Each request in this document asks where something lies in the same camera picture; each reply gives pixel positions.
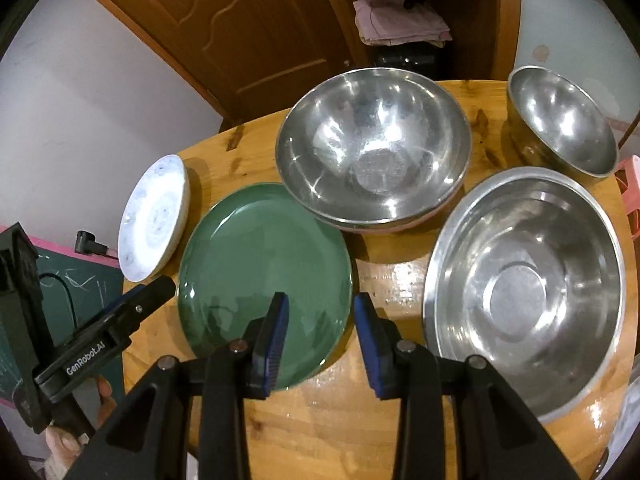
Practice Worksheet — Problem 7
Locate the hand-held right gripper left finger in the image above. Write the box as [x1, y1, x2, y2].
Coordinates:
[65, 291, 291, 480]

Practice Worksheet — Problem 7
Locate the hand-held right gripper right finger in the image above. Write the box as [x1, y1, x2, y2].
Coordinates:
[353, 292, 581, 480]

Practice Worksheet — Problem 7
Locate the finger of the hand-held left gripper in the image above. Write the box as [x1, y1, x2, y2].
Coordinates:
[102, 276, 177, 343]
[106, 284, 151, 317]

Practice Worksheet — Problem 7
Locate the white patterned plate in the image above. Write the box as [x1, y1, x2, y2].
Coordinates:
[117, 154, 191, 283]

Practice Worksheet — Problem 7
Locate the green ceramic plate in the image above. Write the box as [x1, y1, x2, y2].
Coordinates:
[177, 182, 355, 392]

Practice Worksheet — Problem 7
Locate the wide shallow steel bowl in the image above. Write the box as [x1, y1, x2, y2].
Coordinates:
[422, 166, 627, 423]

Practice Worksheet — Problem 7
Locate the large deep steel bowl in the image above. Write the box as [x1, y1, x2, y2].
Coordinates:
[275, 67, 473, 233]

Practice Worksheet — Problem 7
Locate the small steel bowl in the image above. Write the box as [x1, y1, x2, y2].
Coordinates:
[500, 65, 621, 183]

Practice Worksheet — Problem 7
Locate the person's left hand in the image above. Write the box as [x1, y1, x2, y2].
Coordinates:
[44, 376, 117, 480]

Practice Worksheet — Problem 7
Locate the brown wooden door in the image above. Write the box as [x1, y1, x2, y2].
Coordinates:
[67, 0, 361, 122]

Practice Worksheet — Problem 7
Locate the black bin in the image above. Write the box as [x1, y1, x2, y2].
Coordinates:
[372, 40, 440, 70]

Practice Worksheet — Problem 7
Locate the pink plastic stool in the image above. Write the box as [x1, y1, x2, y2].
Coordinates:
[614, 156, 640, 241]

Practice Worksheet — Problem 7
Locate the folded pink cloth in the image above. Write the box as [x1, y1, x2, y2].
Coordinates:
[352, 0, 453, 47]

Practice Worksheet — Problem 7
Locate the wooden shelf unit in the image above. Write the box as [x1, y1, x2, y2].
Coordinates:
[310, 0, 521, 82]

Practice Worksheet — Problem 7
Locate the pale blue wardrobe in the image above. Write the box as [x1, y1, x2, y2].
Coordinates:
[512, 0, 640, 151]

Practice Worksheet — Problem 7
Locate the green chalkboard with pink frame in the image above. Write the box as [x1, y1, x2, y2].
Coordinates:
[0, 232, 126, 407]

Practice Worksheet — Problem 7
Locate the black cable with plug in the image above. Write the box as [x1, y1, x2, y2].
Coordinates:
[39, 230, 121, 333]

